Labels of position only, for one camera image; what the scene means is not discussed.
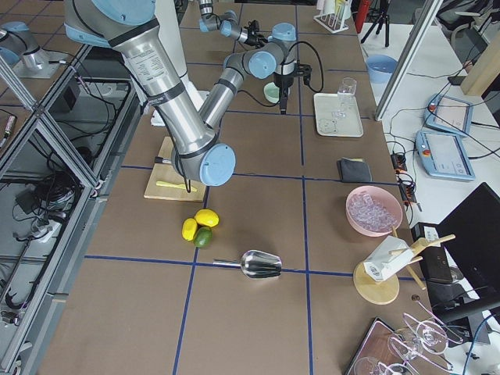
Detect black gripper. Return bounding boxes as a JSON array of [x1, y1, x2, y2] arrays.
[[245, 20, 268, 48], [273, 62, 297, 114]]

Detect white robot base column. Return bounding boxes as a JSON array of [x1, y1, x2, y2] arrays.
[[155, 0, 205, 111]]

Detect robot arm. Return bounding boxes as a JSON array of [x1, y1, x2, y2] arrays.
[[198, 0, 268, 48], [64, 1, 297, 186]]

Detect green bowl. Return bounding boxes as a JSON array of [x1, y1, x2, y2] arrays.
[[263, 82, 280, 105]]

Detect blue bowl with fork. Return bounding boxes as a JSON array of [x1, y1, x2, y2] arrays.
[[366, 55, 398, 84]]

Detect pink bowl with ice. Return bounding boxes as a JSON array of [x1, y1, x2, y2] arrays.
[[345, 185, 403, 237]]

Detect metal ice scoop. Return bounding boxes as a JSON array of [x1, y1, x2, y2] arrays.
[[212, 249, 282, 279]]

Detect cream bear tray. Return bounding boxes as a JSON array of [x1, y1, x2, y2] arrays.
[[313, 93, 363, 138]]

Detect wine glass on tray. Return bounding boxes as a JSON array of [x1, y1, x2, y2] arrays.
[[332, 77, 357, 120]]

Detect grey folded cloth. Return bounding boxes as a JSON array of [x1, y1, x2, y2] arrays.
[[337, 158, 372, 183]]

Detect yellow lemon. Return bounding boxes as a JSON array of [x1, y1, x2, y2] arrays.
[[181, 218, 198, 241], [195, 209, 220, 227]]

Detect wooden cutting board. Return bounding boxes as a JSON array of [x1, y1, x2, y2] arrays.
[[144, 161, 206, 202]]

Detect yellow plastic knife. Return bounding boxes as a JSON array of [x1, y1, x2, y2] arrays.
[[155, 180, 198, 192]]

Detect green avocado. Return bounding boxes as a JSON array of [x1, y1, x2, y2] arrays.
[[193, 227, 213, 248]]

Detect blue teach pendant far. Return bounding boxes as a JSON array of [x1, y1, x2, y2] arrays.
[[423, 95, 473, 137]]

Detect blue teach pendant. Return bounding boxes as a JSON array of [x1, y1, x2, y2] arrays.
[[415, 130, 476, 181], [423, 95, 473, 137]]

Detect blue teach pendant near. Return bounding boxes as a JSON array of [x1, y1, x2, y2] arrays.
[[415, 130, 476, 181]]

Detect wooden paper towel stand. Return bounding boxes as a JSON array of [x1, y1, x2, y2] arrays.
[[353, 230, 455, 305]]

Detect black monitor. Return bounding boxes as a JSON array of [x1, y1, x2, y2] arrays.
[[423, 182, 499, 323]]

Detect white wire cup rack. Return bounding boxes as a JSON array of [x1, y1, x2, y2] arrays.
[[313, 0, 352, 34]]

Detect steel knife handle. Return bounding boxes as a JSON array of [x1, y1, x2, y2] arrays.
[[155, 156, 172, 165]]

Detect aluminium frame post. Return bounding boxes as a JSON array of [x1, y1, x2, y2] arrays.
[[374, 0, 443, 121]]

